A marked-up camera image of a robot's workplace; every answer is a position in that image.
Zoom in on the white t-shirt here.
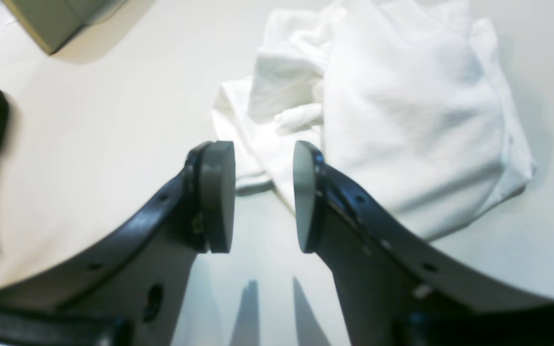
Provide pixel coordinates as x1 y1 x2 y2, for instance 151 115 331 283
211 0 537 239

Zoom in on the beige cardboard box right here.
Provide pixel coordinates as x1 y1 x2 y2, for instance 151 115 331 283
2 0 126 55

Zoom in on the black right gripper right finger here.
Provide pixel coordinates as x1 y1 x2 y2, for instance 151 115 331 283
293 141 554 346

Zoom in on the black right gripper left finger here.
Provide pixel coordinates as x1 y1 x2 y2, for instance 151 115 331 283
0 141 236 346

